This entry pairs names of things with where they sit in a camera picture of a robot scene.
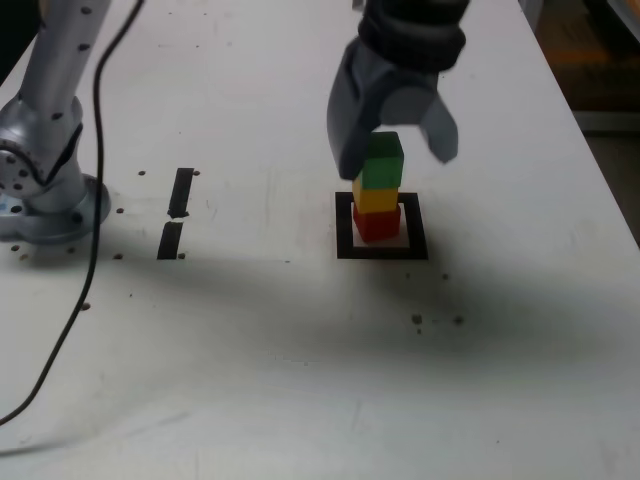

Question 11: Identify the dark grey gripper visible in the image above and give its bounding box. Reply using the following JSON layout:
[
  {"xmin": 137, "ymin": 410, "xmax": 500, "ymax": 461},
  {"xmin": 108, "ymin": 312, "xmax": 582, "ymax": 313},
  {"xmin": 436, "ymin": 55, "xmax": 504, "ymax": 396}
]
[{"xmin": 325, "ymin": 38, "xmax": 461, "ymax": 181}]

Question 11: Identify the green cube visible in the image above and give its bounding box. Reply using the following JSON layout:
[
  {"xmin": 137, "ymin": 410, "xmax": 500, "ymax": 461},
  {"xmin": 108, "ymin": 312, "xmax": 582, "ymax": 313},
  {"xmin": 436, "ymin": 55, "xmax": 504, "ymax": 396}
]
[{"xmin": 359, "ymin": 131, "xmax": 406, "ymax": 191}]

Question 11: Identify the yellow cube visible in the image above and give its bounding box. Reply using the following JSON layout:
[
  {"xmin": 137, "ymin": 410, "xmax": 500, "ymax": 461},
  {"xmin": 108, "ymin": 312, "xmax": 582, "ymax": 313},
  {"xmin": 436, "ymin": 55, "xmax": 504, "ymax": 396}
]
[{"xmin": 351, "ymin": 177, "xmax": 401, "ymax": 215}]

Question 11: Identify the red cube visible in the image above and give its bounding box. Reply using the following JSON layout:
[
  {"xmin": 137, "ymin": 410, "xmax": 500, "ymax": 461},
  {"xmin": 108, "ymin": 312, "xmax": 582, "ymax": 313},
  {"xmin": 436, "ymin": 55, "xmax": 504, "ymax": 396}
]
[{"xmin": 351, "ymin": 207, "xmax": 403, "ymax": 244}]

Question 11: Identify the black tape square outline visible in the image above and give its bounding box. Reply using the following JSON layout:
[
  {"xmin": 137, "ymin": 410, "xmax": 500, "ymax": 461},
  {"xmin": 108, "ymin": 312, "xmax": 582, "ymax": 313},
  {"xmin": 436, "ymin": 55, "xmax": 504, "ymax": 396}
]
[{"xmin": 334, "ymin": 191, "xmax": 430, "ymax": 261}]

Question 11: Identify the brown wooden furniture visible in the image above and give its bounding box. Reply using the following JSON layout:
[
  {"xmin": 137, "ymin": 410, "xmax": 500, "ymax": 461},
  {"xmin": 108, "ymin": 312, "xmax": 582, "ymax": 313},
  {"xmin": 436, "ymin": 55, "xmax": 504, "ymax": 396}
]
[{"xmin": 519, "ymin": 0, "xmax": 640, "ymax": 112}]

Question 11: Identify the black tape strip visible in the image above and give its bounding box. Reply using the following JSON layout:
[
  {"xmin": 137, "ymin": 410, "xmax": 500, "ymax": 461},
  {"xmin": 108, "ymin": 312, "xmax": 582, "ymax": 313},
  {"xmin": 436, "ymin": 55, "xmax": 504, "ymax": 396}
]
[{"xmin": 156, "ymin": 167, "xmax": 195, "ymax": 261}]

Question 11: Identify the black cable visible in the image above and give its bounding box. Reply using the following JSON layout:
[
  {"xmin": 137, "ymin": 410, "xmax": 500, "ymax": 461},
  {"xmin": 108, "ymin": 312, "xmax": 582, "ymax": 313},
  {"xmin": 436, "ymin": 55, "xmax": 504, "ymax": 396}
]
[{"xmin": 0, "ymin": 0, "xmax": 147, "ymax": 427}]

